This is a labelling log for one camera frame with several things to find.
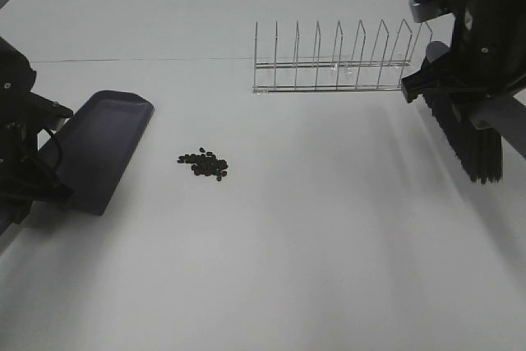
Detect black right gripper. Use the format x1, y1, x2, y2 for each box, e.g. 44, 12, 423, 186
401, 0, 525, 132

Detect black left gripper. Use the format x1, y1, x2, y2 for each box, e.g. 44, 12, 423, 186
1, 94, 74, 224

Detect grey brush black bristles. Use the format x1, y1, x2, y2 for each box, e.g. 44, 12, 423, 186
422, 72, 525, 183

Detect grey plastic dustpan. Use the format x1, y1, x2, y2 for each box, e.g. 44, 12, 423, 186
47, 90, 155, 215

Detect pile of coffee beans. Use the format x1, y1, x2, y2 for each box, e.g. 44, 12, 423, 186
176, 147, 228, 182

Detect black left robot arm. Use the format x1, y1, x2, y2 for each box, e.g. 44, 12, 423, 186
1, 39, 73, 224

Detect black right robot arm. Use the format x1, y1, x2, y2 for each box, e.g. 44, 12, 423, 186
401, 0, 525, 112

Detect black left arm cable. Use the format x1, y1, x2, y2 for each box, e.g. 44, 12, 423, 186
39, 127, 67, 182

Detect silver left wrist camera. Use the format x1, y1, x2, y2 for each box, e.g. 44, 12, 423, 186
26, 93, 74, 131

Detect metal wire rack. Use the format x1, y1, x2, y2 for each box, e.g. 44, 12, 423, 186
252, 20, 433, 94

